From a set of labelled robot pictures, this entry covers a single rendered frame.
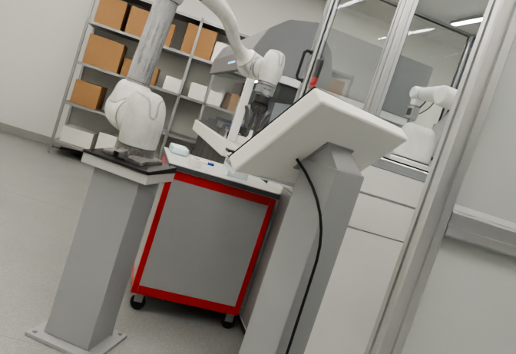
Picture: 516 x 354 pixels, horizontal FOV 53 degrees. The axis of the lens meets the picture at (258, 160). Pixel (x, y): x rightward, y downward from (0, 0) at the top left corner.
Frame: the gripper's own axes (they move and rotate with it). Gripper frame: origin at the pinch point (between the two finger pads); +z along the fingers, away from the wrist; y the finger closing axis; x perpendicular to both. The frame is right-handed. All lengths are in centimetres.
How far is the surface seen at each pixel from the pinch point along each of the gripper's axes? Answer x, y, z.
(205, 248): 14, 0, 60
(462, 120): -166, -8, -17
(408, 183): -52, 55, -4
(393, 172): -52, 47, -6
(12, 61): 441, -203, 16
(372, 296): -52, 57, 44
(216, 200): 13.9, -2.3, 35.5
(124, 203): -33, -46, 38
